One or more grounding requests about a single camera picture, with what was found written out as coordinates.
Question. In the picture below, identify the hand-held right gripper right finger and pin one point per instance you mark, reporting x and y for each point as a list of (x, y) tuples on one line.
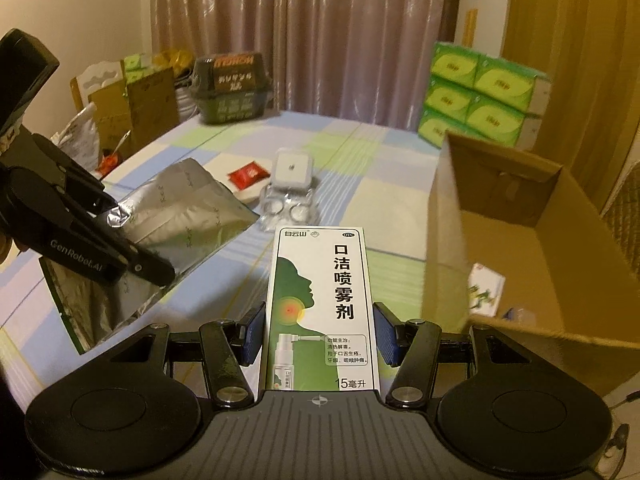
[(383, 330)]

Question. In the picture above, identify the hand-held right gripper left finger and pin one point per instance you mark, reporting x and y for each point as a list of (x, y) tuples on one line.
[(253, 335)]

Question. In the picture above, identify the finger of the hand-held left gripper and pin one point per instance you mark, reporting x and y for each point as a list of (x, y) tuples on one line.
[(75, 252), (80, 180)]

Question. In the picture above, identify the white green spray box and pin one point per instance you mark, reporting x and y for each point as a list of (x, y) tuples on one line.
[(320, 285)]

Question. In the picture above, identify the cardboard box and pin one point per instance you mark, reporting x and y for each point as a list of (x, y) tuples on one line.
[(445, 240)]

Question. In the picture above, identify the silver foil bag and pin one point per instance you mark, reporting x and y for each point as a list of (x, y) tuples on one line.
[(200, 210)]

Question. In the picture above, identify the red snack packet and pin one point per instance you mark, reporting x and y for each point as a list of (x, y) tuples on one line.
[(247, 175)]

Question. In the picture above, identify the white square night light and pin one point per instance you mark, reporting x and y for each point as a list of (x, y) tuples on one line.
[(292, 175)]

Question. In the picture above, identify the person's left hand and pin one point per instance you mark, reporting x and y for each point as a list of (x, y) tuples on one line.
[(4, 249)]

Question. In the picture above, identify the white plastic bag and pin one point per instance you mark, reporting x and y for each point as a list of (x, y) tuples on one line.
[(80, 135)]

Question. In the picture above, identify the white wooden chair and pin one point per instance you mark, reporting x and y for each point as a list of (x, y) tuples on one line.
[(95, 80)]

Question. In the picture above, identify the brown cardboard carton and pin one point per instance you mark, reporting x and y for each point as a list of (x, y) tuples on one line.
[(145, 110)]

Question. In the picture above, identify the small green tissue pack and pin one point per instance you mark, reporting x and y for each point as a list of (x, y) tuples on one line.
[(134, 77), (136, 62)]

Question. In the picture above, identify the long white medicine box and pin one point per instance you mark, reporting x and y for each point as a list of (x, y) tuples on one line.
[(485, 287)]

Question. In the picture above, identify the clear plastic hook pack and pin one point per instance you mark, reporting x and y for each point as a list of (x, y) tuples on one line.
[(287, 210)]

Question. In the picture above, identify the dark ribbed bin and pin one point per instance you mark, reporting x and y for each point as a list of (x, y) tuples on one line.
[(185, 97)]

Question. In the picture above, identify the yellow plastic bag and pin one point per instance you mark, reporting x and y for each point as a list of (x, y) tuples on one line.
[(175, 60)]

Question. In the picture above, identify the dark green plastic basket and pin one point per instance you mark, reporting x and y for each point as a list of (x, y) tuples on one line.
[(235, 110)]

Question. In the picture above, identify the dark box orange label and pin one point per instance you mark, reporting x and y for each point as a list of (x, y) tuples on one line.
[(230, 72)]

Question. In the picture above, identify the stack of green tissue packs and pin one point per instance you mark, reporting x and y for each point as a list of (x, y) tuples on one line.
[(480, 95)]

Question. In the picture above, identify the shiny pink curtain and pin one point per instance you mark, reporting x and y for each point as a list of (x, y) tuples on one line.
[(310, 35)]

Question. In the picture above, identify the wooden door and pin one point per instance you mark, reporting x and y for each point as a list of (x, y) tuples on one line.
[(575, 35)]

